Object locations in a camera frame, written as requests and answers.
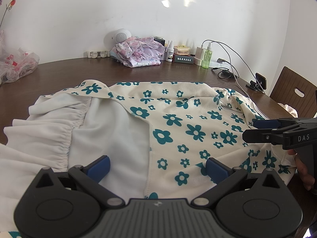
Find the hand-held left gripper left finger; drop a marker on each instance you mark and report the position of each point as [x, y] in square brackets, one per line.
[100, 167]

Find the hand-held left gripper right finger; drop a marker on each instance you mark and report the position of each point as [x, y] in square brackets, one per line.
[216, 169]

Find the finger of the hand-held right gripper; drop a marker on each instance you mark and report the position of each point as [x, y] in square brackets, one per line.
[266, 124]
[257, 135]

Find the cream teal floral garment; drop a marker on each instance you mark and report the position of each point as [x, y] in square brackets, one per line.
[173, 119]

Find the person's right hand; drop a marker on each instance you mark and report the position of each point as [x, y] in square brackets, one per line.
[304, 173]

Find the cream fluffy cushion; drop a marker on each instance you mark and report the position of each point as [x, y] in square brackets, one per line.
[291, 109]

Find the smartphone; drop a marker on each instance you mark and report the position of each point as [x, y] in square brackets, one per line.
[261, 80]

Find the wooden chair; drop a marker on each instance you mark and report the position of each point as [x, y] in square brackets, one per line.
[284, 84]

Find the large white power strip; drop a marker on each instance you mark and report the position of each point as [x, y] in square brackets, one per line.
[220, 66]

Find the green spray bottle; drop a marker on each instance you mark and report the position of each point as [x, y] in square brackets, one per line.
[206, 59]

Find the white adapter box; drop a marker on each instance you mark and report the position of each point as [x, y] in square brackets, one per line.
[198, 62]

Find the white charger block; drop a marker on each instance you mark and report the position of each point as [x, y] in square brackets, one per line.
[200, 53]

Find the dark green box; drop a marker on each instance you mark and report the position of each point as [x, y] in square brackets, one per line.
[183, 59]

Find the pink and blue garment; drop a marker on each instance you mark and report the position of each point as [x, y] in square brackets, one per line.
[114, 55]

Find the small white power strip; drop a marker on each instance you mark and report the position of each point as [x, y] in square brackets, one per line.
[97, 54]

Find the white spray bottle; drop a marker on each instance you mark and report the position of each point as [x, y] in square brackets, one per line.
[170, 55]

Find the purple floral frilled garment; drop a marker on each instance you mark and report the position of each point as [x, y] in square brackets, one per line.
[138, 52]

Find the printed tin box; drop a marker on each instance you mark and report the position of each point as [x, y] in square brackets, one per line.
[164, 53]

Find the clear red-printed plastic bag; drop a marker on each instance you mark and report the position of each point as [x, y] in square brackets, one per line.
[19, 64]

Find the white round speaker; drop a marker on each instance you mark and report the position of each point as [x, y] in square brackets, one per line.
[121, 36]

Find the small black device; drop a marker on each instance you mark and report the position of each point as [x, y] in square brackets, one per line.
[161, 41]

